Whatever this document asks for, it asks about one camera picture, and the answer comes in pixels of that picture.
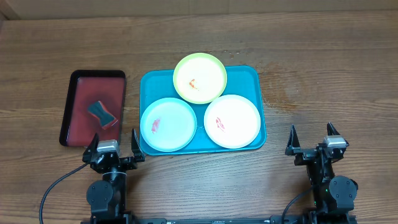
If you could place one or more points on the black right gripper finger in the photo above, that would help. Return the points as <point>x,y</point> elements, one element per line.
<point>293,145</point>
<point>331,131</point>

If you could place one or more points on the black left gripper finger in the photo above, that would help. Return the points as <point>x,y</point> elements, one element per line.
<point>138,154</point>
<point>91,149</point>

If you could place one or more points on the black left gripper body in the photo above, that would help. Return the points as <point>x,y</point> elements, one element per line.
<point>122,163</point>

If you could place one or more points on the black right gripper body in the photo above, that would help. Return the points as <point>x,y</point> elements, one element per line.
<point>304,155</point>

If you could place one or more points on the light blue plastic plate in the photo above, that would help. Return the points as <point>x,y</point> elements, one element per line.
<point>168,124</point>

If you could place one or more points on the yellow-green plastic plate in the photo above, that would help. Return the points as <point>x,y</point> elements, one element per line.
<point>200,78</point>

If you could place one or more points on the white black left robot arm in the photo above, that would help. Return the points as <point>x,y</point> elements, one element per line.
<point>107,197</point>

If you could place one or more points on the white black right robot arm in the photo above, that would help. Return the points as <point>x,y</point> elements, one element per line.
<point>333,195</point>

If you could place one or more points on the black red-lined sponge tray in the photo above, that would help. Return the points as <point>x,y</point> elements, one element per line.
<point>85,88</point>

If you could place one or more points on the teal plastic serving tray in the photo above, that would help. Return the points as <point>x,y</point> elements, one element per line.
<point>242,80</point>

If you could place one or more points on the pink white plastic plate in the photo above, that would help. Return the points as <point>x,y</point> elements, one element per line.
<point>232,121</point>

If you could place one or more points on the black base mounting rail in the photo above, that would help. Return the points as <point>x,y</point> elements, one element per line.
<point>275,219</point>

